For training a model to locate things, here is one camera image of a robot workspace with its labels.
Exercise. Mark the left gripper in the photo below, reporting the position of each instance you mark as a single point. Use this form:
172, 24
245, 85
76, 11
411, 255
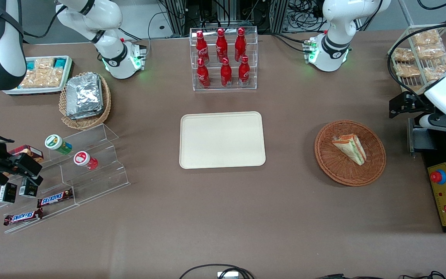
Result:
412, 101

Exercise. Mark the triangle sandwich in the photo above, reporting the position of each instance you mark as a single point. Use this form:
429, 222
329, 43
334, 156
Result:
350, 148

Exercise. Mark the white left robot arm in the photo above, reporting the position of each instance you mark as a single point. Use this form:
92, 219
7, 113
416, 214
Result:
331, 50

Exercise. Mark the white snack tray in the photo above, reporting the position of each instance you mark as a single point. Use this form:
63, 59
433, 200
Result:
33, 91

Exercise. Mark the light oval wicker basket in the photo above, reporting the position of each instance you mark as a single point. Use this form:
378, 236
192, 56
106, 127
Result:
85, 123

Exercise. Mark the brown round wicker basket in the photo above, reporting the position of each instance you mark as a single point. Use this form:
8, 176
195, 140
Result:
347, 172

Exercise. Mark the beige plastic tray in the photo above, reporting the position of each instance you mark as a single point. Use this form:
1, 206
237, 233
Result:
223, 140

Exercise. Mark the small black box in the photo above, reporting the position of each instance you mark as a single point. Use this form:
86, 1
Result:
7, 193
28, 190

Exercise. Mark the dark red chocolate box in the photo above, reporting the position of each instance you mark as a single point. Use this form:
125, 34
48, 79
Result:
29, 150

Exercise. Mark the brown snickers bar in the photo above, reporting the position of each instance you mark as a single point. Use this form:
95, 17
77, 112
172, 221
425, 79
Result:
54, 198
22, 217

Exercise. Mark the green can white lid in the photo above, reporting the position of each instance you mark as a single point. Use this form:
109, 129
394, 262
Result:
56, 143

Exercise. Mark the black control box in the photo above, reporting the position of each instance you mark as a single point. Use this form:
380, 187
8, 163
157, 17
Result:
436, 155

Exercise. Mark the red can white lid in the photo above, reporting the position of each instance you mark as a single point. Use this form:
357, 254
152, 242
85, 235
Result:
83, 159

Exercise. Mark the red emergency stop button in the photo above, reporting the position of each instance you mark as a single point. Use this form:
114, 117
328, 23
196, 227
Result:
438, 176

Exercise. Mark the clear acrylic stepped stand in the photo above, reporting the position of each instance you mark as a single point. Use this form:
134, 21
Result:
99, 178

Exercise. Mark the silver foil packet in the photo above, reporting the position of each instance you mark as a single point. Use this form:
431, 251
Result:
87, 115
84, 93

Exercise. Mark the beige cracker packet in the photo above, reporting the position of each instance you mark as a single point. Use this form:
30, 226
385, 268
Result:
45, 64
41, 79

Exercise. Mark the teal snack packet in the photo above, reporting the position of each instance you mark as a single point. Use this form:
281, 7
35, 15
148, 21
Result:
31, 65
59, 62

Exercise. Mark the red cola bottle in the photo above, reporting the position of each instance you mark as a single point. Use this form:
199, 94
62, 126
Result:
221, 46
226, 73
201, 48
203, 74
244, 71
240, 45

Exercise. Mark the clear acrylic bottle rack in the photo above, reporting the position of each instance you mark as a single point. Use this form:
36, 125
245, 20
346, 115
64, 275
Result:
227, 83

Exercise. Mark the grey metal bracket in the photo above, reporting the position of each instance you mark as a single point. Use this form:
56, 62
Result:
420, 135

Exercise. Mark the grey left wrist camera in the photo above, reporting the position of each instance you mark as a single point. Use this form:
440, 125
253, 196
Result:
445, 122

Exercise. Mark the aluminium frame rack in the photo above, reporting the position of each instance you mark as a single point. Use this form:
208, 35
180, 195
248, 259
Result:
176, 15

